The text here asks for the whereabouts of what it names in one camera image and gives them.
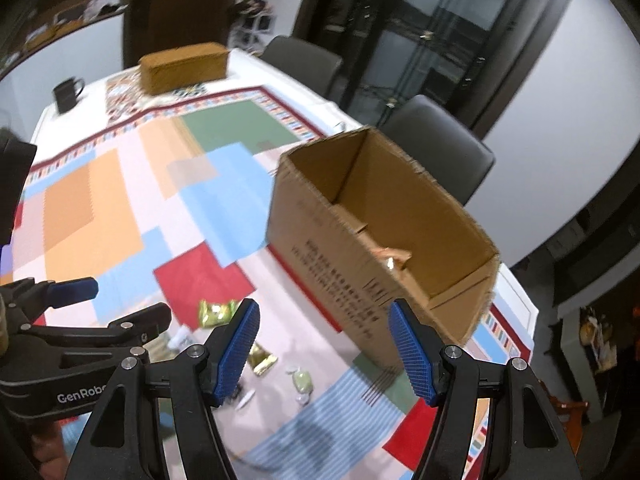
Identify cardboard box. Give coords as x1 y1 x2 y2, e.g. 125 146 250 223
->
265 126 502 371

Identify floral tile pattern cloth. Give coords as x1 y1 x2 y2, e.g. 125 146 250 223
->
102 67 208 121

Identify woven wicker box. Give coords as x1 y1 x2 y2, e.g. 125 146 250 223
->
137 41 228 96

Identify green gold snack packet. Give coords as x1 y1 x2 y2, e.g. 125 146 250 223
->
197 299 240 331

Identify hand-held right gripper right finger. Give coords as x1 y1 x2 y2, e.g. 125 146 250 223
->
387 299 581 480

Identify pale green candy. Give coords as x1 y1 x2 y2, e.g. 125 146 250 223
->
286 367 316 403

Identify tan snack packet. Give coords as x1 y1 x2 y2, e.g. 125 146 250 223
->
372 247 413 273

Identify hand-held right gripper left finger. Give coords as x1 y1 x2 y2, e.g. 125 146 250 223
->
70 297 261 480

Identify white candy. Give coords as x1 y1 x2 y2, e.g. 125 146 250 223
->
167 327 198 351

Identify dark wooden entrance door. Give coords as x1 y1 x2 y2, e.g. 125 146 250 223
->
122 0 251 68

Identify colourful patchwork table mat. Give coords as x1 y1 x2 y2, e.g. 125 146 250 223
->
0 85 533 480

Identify white shoe rack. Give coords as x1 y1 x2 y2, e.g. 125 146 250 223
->
227 0 276 53

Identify orange wooden chair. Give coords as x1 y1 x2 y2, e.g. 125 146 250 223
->
545 390 591 461

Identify small gold snack packet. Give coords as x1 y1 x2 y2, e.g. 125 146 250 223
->
247 342 280 376

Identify grey leather dining chair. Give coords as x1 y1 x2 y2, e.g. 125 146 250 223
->
382 95 497 206
260 35 343 101

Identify person's left hand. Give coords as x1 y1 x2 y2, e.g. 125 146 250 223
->
30 416 77 480

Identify black mug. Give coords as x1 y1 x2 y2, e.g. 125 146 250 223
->
52 76 86 115

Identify black framed glass sliding doors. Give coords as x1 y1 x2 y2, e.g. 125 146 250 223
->
295 0 581 136

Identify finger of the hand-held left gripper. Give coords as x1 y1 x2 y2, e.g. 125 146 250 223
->
0 276 99 313
17 302 173 350

